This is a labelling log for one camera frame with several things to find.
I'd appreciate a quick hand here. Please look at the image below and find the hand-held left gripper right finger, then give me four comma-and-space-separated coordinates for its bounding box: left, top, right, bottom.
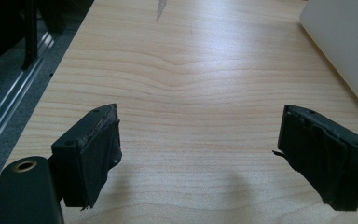
272, 104, 358, 212

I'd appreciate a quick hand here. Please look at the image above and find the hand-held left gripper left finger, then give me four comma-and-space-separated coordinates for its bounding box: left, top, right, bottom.
50, 103, 123, 210

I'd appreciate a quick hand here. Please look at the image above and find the white flat box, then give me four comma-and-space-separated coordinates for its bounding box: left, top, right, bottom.
298, 0, 358, 119

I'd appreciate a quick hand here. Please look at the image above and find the black stand leg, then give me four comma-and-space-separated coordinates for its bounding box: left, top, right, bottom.
21, 0, 40, 71

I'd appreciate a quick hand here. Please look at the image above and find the metal floor rail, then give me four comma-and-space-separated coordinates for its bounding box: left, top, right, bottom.
0, 31, 57, 164

